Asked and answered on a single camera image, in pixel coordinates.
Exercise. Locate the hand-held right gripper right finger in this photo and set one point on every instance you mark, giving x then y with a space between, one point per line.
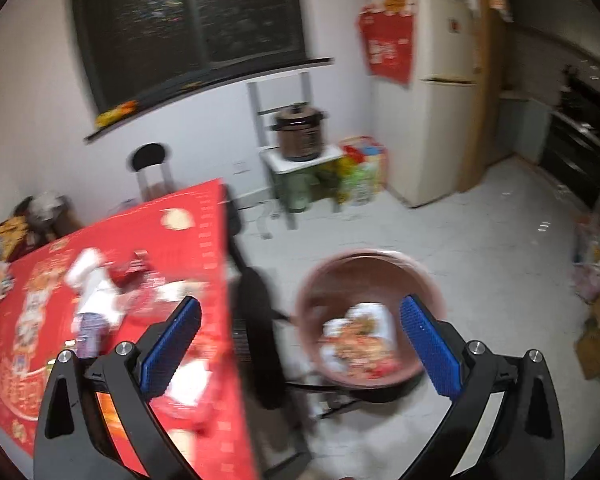
430 345

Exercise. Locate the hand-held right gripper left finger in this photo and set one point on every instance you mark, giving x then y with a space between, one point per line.
172 345

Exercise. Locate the white tissue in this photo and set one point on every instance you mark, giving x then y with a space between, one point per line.
192 377

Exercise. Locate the clear plastic wrapper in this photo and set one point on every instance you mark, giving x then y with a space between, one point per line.
165 300

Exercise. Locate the printed food wrapper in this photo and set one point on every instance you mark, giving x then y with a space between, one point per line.
360 335

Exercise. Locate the red packet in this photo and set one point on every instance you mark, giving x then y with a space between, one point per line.
132 269

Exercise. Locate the dark chair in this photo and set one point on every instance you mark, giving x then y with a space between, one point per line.
260 320

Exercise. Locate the red printed tablecloth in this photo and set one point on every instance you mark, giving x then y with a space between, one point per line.
190 250

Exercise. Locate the grey plastic bag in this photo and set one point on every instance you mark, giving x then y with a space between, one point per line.
47 207

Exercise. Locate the colourful shopping bag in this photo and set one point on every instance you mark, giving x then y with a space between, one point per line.
362 170

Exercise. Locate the pile of plastic bags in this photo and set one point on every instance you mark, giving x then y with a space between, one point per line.
597 260

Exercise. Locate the yellow printed packet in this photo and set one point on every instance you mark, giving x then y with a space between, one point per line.
12 232

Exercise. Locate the cream fridge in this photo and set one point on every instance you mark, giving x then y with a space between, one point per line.
430 125

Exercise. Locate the orange packet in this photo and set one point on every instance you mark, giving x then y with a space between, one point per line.
115 114

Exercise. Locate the brown pressure cooker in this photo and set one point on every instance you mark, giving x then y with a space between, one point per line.
300 132

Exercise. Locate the black kitchen appliance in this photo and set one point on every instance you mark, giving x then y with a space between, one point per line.
580 135

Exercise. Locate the black window sill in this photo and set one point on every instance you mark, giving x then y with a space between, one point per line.
205 85

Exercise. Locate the red printed bag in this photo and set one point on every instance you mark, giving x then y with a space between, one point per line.
387 45

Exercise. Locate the dark window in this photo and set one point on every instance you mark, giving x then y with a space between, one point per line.
180 10

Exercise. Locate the white wall socket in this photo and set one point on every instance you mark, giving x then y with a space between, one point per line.
240 168

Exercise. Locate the wooden door frame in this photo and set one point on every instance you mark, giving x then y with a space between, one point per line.
480 110

